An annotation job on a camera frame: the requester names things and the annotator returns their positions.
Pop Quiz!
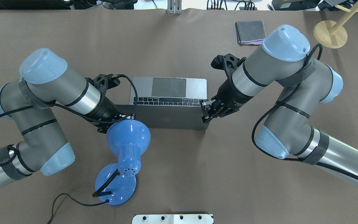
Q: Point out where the grey laptop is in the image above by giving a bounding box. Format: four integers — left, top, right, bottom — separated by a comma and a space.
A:
117, 77, 209, 130

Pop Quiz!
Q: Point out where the blue desk lamp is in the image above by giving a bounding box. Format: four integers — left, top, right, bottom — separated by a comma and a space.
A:
93, 119, 151, 206

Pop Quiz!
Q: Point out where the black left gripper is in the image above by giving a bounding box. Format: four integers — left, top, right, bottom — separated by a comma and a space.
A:
88, 96, 134, 133

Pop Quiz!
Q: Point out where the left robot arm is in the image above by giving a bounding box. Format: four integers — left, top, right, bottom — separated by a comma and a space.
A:
0, 48, 126, 188

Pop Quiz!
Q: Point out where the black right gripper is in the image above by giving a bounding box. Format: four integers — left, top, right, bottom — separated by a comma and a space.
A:
200, 79, 252, 124

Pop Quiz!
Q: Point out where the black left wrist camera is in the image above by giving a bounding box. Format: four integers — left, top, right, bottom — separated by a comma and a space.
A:
85, 74, 120, 95

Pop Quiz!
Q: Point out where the wooden mug tree stand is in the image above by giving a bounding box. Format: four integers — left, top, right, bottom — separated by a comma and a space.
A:
313, 1, 358, 49

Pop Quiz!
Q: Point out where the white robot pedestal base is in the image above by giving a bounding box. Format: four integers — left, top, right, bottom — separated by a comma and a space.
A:
132, 214, 214, 224

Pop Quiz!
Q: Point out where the black right camera cable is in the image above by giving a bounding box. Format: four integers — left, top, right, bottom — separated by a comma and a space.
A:
251, 44, 358, 191

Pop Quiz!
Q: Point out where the black lamp power cable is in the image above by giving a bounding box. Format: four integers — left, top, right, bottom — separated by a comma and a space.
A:
47, 193, 110, 224

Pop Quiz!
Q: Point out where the aluminium frame post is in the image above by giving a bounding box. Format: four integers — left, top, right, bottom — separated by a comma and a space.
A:
167, 0, 183, 15

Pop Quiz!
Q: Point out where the folded grey cloth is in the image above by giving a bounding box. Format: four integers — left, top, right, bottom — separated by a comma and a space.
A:
235, 20, 266, 44

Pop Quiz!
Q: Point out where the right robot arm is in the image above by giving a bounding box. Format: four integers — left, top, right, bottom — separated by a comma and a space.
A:
200, 25, 358, 186

